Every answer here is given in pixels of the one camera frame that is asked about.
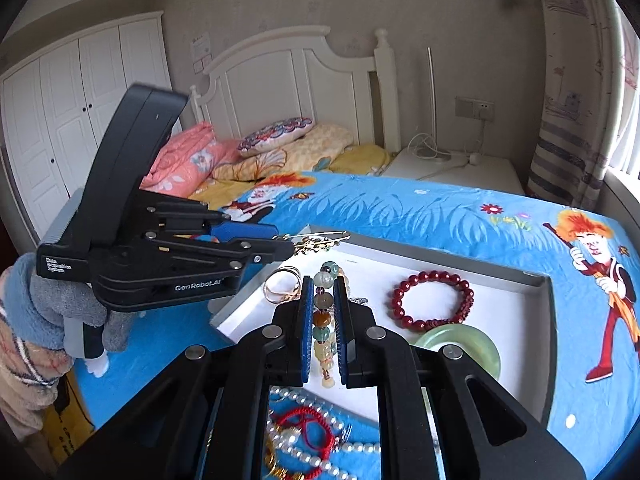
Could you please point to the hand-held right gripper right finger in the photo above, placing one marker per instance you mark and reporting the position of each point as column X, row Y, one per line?
column 342, row 330

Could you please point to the window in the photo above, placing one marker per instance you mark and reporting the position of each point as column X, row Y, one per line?
column 625, row 110

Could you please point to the pale yellow pillow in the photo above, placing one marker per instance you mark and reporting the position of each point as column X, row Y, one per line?
column 320, row 142

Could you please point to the paper wall note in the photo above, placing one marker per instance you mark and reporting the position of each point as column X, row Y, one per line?
column 201, row 50

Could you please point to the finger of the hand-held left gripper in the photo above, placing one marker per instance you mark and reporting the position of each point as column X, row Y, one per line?
column 245, row 230
column 270, row 251

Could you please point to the blue printed bed sheet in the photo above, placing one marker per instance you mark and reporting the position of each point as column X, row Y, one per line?
column 450, row 220

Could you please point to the silver cardboard box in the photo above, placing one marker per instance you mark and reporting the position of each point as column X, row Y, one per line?
column 380, row 265

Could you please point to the wall socket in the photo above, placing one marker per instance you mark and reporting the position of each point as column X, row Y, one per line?
column 474, row 108

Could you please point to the yellow bag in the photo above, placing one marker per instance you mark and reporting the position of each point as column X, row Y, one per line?
column 67, row 420

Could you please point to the white wooden headboard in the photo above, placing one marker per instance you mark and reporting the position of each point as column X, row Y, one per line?
column 280, row 80

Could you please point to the person's left forearm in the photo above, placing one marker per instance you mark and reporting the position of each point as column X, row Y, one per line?
column 30, row 335

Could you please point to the white nightstand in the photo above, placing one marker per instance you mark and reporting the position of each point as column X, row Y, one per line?
column 460, row 175

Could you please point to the white wardrobe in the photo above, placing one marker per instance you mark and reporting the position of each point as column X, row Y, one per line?
column 60, row 110

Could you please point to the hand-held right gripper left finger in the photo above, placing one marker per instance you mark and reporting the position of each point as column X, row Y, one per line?
column 302, row 330

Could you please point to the printed curtain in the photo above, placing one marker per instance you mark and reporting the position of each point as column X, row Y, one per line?
column 570, row 85

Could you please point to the pale green jade disc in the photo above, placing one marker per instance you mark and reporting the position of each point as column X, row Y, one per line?
column 480, row 350

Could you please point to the gold bangle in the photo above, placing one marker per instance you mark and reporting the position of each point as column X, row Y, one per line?
column 272, row 460

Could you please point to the round patterned pillow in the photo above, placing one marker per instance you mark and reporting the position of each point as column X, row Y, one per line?
column 275, row 135

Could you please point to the pink floral quilt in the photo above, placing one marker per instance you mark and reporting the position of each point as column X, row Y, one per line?
column 190, row 160

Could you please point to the gold pin brooch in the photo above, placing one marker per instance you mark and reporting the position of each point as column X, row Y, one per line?
column 320, row 245

